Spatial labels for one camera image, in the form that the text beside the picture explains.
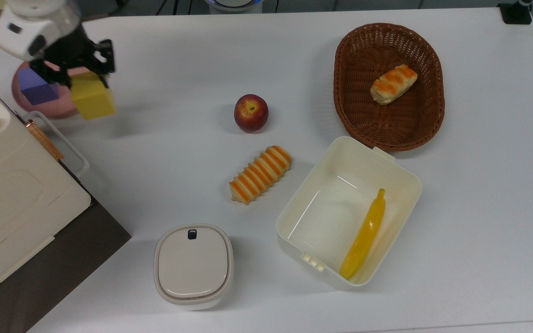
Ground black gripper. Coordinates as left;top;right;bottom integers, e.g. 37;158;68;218
30;25;116;88

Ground yellow cube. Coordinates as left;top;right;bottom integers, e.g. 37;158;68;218
70;71;116;121

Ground round robot base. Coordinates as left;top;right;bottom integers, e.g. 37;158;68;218
204;0;265;13

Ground purple cube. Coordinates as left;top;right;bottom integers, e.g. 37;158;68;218
17;68;60;106

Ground pink plate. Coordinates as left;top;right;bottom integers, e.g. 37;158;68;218
11;60;91;120

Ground cream plastic cabinet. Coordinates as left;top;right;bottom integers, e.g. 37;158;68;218
0;69;92;303

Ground red apple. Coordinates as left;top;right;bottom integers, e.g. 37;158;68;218
234;94;269;134

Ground dark brown crate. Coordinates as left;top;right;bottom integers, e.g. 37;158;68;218
0;199;132;333

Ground long orange striped bread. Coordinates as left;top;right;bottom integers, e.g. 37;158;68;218
229;145;292;205

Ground cream lidded canister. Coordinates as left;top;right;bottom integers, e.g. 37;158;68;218
154;224;234;310

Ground cream open plastic box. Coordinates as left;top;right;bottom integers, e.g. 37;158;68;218
276;136;422;291

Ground brown wicker basket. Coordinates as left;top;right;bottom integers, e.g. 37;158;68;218
333;23;446;152

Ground small orange striped bread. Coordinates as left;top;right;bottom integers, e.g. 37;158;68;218
370;64;418;105

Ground yellow toy banana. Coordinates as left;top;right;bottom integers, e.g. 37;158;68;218
339;188;386;280

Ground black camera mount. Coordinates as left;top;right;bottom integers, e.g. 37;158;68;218
498;0;533;25

